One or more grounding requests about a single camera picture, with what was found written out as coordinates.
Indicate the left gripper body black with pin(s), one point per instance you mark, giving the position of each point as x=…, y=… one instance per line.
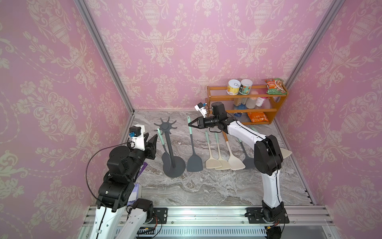
x=150, y=152

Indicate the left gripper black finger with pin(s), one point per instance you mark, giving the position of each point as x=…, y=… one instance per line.
x=146, y=135
x=152, y=142

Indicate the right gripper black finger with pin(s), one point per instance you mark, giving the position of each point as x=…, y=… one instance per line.
x=196, y=126
x=198, y=120

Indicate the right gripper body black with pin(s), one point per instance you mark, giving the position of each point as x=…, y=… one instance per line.
x=210, y=122

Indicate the grey spoon mint handle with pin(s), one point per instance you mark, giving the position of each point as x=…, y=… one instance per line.
x=164, y=149

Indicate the grey utensil rack stand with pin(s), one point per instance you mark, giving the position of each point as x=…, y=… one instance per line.
x=173, y=166

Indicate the grey slotted turner mint handle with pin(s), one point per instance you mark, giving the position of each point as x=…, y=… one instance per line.
x=195, y=163

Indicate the cream spatula wooden handle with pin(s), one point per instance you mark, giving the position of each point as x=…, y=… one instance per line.
x=235, y=162

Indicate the grey spatula mint handle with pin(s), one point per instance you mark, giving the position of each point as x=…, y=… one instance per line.
x=248, y=161

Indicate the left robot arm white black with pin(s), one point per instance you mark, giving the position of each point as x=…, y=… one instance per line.
x=114, y=218

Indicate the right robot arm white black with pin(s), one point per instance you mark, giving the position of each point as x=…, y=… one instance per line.
x=268, y=157

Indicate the wooden shelf rack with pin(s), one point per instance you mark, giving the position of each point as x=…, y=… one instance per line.
x=271, y=106

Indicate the purple candy bag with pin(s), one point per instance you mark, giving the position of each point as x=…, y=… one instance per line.
x=142, y=168

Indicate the beige box on shelf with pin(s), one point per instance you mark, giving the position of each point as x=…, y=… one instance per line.
x=239, y=101

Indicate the yellow tin can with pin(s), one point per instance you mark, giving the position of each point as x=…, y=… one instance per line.
x=233, y=87

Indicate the white bottle on shelf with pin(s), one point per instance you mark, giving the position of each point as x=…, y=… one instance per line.
x=251, y=102

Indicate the purple tissue box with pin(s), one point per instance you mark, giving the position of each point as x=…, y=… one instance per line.
x=136, y=194

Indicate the green label tin can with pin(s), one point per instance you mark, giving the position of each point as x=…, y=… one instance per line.
x=246, y=85

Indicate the orange snack bag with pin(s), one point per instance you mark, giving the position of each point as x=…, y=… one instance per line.
x=256, y=117

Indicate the pink cap white bottle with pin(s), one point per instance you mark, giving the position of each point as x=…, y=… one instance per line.
x=260, y=101

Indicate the green red snack bag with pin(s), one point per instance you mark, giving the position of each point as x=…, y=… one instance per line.
x=275, y=86

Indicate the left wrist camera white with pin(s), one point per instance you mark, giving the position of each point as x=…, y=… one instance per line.
x=136, y=134

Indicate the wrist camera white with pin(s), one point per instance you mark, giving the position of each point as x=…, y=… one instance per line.
x=201, y=107
x=136, y=134

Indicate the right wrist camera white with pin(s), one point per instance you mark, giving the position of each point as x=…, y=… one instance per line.
x=201, y=107

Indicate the cream spoon mint handle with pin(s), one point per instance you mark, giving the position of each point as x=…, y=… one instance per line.
x=211, y=163

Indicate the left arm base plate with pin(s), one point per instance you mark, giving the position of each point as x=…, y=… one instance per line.
x=156, y=213

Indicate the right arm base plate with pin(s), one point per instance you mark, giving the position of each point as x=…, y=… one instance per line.
x=267, y=216

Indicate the aluminium front rail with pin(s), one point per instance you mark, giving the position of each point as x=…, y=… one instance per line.
x=229, y=222

